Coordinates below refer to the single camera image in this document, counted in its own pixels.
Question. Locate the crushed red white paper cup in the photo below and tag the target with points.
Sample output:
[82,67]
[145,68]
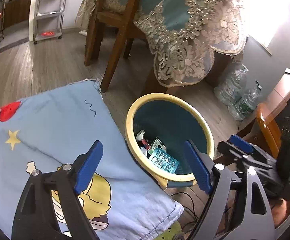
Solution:
[144,146]

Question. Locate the green medicine box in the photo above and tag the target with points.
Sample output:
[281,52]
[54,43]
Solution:
[157,144]

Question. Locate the yellow rimmed teal trash bin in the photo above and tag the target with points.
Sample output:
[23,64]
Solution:
[173,121]

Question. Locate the white power strip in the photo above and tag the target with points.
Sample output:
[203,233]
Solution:
[84,33]

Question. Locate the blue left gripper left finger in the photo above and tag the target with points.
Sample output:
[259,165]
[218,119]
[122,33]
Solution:
[85,166]

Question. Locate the person's right hand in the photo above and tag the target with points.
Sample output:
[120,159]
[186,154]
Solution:
[280,210]

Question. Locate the wooden dining chair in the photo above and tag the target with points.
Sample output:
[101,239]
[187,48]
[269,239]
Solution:
[127,32]

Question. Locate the brown wooden cabinet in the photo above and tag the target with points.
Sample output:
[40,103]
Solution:
[16,11]

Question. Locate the light blue cartoon cloth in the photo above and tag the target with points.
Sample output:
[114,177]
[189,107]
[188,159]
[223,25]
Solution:
[51,129]

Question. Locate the white rolling shelf cart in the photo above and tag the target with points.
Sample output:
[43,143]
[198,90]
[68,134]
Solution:
[47,19]

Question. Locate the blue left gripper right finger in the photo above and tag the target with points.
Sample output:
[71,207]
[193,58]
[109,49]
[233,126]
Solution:
[201,166]

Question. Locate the orange wooden chair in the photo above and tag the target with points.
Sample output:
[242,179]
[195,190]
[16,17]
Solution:
[265,126]

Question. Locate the teal lace tablecloth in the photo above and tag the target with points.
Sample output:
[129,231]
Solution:
[183,35]

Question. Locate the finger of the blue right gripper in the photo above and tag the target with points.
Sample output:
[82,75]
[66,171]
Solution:
[241,144]

